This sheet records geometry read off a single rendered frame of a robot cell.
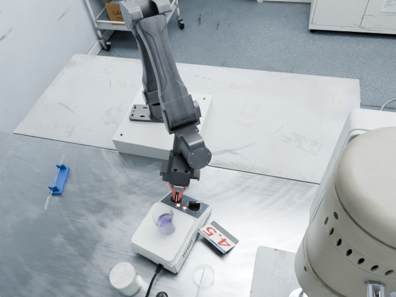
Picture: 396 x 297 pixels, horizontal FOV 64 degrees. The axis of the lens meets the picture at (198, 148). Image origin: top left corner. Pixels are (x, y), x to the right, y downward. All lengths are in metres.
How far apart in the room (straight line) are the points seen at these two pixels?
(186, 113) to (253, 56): 2.20
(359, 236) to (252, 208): 0.67
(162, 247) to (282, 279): 0.30
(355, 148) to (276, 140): 0.80
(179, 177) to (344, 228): 0.49
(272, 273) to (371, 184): 0.62
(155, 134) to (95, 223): 0.32
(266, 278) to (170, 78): 0.52
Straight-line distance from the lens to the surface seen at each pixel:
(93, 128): 1.19
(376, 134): 0.28
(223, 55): 2.91
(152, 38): 0.72
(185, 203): 0.87
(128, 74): 1.37
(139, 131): 1.04
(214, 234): 0.86
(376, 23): 3.18
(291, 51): 2.96
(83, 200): 1.02
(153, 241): 0.80
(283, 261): 0.85
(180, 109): 0.72
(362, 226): 0.25
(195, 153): 0.69
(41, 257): 1.00
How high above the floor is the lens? 1.71
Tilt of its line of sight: 52 degrees down
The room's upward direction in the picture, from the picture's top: 9 degrees counter-clockwise
